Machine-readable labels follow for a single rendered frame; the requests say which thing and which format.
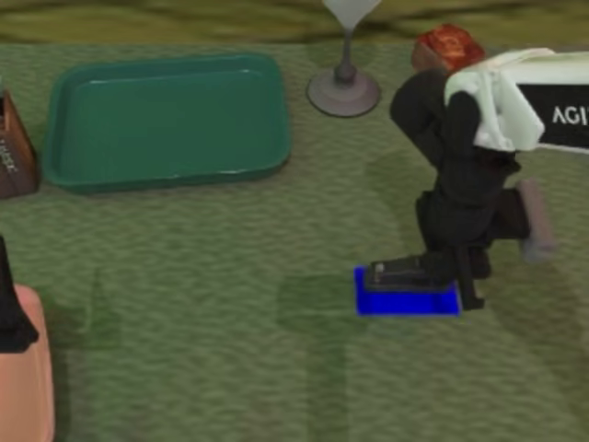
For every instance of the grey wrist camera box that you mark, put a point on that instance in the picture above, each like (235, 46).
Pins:
(536, 221)

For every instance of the red brown bread loaf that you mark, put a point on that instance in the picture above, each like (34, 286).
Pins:
(448, 46)

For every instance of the clear martini glass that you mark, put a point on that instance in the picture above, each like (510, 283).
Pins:
(345, 87)

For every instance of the blue rectangular block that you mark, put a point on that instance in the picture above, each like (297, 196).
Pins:
(405, 304)

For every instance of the pink cylinder container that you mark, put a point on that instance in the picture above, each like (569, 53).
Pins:
(25, 382)

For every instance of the green plastic tray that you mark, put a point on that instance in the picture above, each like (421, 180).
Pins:
(170, 124)

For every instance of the brown cardboard box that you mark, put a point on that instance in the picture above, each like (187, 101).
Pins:
(16, 156)

